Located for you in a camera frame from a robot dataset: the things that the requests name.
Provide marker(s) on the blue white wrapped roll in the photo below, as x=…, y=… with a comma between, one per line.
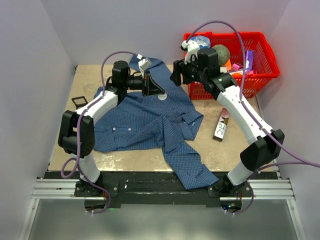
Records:
x=202, y=41

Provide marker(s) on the green round melon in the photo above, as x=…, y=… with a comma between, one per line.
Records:
x=223, y=53

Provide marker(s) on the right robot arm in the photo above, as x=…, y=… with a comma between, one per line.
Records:
x=203, y=67

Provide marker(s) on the red plastic basket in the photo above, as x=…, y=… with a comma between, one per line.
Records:
x=264, y=63

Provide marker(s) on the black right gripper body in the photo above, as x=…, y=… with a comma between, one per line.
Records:
x=190, y=71

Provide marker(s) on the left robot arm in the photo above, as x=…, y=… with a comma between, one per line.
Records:
x=77, y=134

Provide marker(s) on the blue plaid shirt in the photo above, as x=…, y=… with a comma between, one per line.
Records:
x=142, y=123

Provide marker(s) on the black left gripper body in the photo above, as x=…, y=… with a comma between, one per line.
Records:
x=146, y=90

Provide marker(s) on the aluminium frame rail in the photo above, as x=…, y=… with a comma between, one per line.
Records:
x=264, y=186

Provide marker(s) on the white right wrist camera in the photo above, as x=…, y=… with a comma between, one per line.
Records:
x=190, y=48

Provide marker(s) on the purple snack package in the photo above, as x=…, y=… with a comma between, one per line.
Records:
x=249, y=62

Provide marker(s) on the pink small package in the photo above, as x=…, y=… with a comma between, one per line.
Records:
x=236, y=67

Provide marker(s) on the orange package in basket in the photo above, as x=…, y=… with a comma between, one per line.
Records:
x=228, y=65

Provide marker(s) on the black wire frame stand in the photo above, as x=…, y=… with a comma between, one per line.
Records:
x=79, y=101

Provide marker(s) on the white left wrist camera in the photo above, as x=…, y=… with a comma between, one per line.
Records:
x=143, y=63

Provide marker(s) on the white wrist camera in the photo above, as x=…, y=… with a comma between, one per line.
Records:
x=143, y=63
x=190, y=48

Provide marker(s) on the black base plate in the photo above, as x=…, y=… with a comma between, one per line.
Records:
x=165, y=188

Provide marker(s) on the white chocolate bar box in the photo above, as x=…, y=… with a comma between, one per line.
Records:
x=221, y=126

